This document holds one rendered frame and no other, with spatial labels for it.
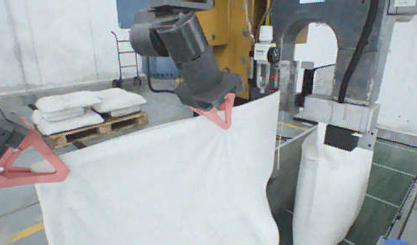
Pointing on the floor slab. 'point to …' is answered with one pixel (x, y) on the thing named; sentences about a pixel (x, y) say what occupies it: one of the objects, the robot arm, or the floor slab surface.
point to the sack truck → (121, 73)
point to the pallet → (95, 127)
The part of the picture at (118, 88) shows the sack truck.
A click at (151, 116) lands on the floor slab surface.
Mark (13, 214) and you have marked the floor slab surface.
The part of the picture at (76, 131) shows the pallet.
